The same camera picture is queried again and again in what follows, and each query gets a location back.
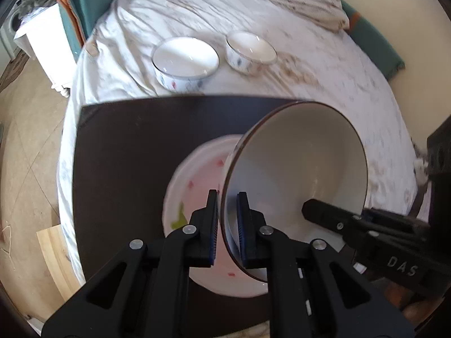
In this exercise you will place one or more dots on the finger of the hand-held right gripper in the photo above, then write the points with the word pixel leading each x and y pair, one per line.
pixel 327 216
pixel 440 176

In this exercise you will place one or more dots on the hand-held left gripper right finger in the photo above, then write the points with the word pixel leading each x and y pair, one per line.
pixel 241 225

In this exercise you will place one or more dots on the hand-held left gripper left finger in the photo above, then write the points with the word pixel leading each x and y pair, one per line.
pixel 211 229

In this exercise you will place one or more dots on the large pink dotted plate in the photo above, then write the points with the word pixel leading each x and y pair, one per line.
pixel 171 197

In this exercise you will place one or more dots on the ribbed white fish-pattern bowl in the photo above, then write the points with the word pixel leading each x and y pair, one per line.
pixel 299 155

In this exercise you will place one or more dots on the person's right hand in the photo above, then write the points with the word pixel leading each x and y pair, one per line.
pixel 417 310

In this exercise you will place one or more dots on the dark brown board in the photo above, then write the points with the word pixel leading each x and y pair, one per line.
pixel 119 155

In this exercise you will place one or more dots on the light wooden board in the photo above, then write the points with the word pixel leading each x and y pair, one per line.
pixel 60 260

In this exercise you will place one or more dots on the large white fish-pattern bowl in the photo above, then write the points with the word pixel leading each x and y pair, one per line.
pixel 185 58

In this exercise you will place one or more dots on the small white fish-pattern bowl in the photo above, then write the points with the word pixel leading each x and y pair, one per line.
pixel 250 49

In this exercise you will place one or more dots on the white cabinet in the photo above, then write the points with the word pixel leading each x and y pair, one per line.
pixel 42 42

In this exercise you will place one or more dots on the brown floor rug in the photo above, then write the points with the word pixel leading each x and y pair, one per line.
pixel 14 70

